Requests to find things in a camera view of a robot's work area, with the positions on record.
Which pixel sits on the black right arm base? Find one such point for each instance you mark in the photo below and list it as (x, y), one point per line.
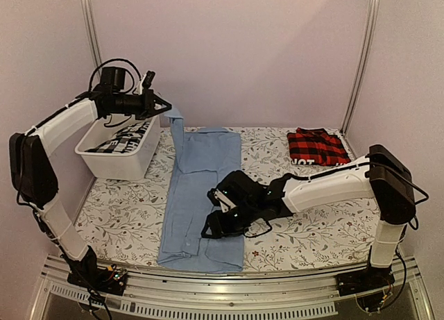
(363, 280)

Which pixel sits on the left aluminium frame post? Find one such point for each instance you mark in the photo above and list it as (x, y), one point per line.
(92, 37)

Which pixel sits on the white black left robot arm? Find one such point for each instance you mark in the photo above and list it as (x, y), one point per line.
(32, 174)

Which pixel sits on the red black plaid folded shirt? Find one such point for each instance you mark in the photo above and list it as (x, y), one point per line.
(316, 147)

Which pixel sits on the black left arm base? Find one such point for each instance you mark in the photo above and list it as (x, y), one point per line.
(109, 280)

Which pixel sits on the white plastic bin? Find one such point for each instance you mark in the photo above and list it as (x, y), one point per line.
(119, 166)

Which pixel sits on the aluminium frame post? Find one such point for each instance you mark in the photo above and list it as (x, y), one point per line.
(92, 37)
(369, 31)

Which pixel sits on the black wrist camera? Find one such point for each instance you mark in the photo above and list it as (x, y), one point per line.
(113, 77)
(236, 190)

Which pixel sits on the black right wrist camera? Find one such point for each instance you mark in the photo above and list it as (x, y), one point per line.
(236, 190)

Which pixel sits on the aluminium front rail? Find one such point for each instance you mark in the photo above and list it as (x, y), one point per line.
(153, 293)

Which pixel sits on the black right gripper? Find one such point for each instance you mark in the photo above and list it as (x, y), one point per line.
(218, 227)

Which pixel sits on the light blue long sleeve shirt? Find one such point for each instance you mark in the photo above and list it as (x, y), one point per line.
(204, 157)

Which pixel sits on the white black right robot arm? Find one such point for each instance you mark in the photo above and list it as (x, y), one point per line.
(379, 175)

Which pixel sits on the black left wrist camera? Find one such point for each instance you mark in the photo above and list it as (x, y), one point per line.
(113, 77)

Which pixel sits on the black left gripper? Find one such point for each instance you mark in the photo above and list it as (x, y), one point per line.
(149, 105)

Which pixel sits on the right aluminium frame post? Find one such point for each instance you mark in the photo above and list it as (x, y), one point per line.
(369, 31)

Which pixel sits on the black white plaid shirt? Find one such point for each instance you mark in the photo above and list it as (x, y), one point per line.
(125, 140)

